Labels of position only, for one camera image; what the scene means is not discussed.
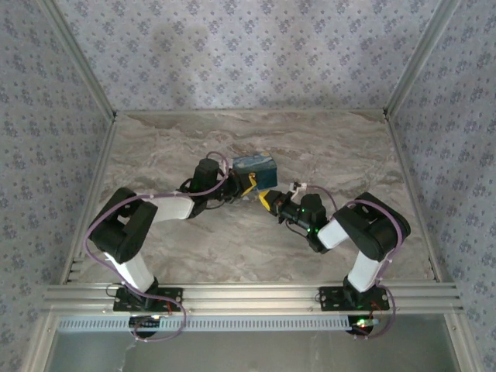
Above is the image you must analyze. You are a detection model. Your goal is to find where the blue starry night tin box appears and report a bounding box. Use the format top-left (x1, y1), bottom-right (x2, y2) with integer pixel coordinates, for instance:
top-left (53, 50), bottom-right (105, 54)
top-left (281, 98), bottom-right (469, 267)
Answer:
top-left (231, 154), bottom-right (279, 190)

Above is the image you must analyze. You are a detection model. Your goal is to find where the black controller board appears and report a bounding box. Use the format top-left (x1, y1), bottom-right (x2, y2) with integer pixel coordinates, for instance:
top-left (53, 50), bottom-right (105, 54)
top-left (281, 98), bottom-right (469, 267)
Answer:
top-left (129, 315), bottom-right (163, 340)
top-left (347, 316), bottom-right (380, 336)

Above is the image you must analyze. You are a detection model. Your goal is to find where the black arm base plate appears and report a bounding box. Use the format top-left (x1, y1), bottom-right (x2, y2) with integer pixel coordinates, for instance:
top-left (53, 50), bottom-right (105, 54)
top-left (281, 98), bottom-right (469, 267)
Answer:
top-left (113, 286), bottom-right (184, 312)
top-left (319, 285), bottom-right (390, 312)

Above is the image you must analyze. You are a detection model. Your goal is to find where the aluminium extrusion rail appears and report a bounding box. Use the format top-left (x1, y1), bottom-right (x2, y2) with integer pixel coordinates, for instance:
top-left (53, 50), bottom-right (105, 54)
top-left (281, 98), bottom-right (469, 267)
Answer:
top-left (40, 282), bottom-right (465, 315)

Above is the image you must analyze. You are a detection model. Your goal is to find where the grey slotted cable duct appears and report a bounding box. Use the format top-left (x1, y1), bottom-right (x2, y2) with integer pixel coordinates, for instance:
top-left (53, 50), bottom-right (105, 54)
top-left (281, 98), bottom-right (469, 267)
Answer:
top-left (57, 315), bottom-right (352, 333)

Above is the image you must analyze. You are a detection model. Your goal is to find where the grey metal panel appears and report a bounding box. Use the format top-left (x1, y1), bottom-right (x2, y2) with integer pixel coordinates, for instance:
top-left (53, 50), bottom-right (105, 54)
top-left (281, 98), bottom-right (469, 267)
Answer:
top-left (48, 332), bottom-right (462, 372)

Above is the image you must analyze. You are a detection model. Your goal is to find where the aluminium table side rail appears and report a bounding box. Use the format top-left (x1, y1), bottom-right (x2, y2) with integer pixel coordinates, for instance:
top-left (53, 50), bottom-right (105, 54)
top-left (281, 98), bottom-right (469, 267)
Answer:
top-left (386, 118), bottom-right (445, 282)

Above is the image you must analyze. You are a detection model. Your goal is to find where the aluminium frame post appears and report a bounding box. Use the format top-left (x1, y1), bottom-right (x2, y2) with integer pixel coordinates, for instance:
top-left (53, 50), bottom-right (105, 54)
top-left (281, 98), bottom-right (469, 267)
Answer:
top-left (383, 0), bottom-right (462, 119)
top-left (43, 0), bottom-right (119, 119)

